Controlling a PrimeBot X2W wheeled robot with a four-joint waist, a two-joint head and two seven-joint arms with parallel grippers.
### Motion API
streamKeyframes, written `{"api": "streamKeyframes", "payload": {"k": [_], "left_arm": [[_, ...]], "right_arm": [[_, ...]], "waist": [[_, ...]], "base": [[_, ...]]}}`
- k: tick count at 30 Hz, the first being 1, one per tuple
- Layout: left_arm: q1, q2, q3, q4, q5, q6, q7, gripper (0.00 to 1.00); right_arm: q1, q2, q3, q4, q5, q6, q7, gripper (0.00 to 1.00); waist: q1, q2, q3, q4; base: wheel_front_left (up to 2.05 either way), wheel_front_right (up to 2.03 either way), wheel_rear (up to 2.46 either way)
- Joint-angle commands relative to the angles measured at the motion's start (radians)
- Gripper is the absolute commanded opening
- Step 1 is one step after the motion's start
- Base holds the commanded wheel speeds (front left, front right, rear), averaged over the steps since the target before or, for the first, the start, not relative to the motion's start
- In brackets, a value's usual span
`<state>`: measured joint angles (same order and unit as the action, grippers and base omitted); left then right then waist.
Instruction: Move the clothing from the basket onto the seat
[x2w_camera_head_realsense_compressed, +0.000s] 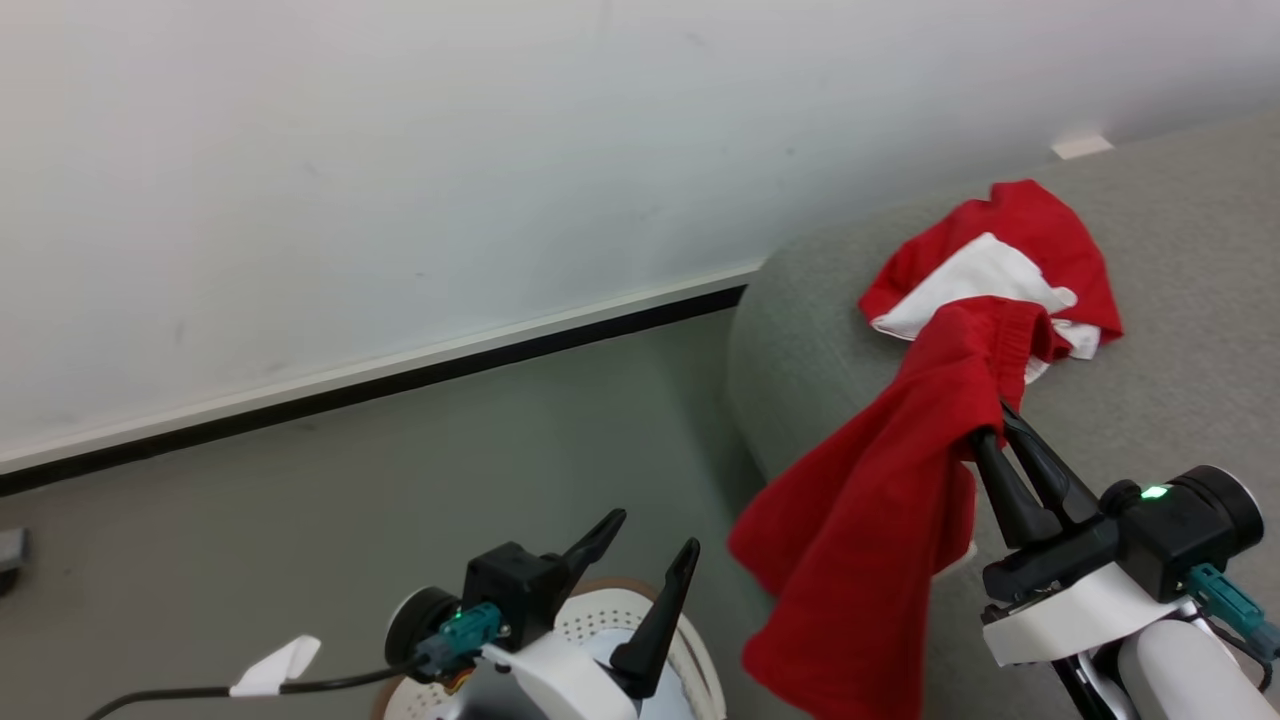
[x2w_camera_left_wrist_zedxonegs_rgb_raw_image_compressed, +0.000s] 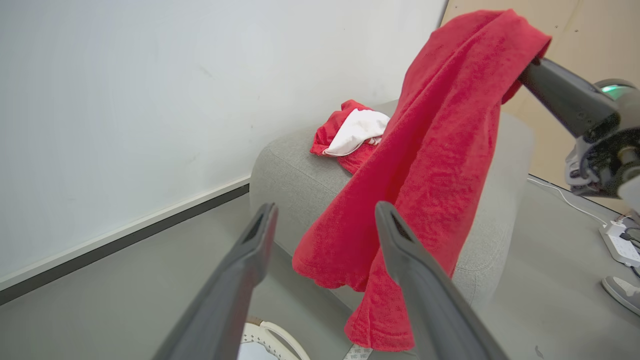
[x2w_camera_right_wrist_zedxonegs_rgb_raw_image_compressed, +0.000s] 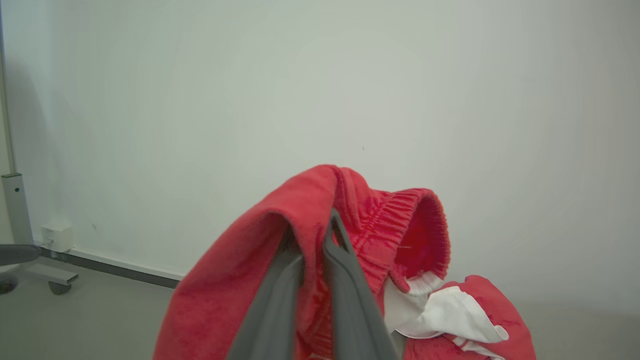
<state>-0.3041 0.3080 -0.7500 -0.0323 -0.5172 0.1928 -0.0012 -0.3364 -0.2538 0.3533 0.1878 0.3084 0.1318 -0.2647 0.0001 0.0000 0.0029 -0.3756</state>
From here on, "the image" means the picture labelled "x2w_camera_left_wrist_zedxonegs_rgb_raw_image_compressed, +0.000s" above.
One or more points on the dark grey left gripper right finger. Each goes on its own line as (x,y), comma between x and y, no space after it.
(430,305)

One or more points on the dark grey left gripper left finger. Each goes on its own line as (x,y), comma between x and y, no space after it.
(225,300)

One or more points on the dark grey baseboard strip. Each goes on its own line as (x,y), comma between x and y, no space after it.
(125,242)

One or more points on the grey printed label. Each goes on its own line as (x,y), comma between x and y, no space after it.
(357,353)

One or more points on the red terry cloth garment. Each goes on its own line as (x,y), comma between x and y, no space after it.
(440,150)

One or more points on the grey shoe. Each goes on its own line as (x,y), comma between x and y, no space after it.
(622,292)

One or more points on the white power strip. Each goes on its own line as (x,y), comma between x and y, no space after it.
(622,247)

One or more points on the grey upholstered ottoman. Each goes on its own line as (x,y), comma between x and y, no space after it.
(290,165)

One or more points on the white laundry basket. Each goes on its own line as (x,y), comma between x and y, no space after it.
(272,340)

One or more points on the red and white sports jersey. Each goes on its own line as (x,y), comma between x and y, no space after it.
(332,130)

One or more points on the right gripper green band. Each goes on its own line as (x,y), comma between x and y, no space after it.
(610,155)

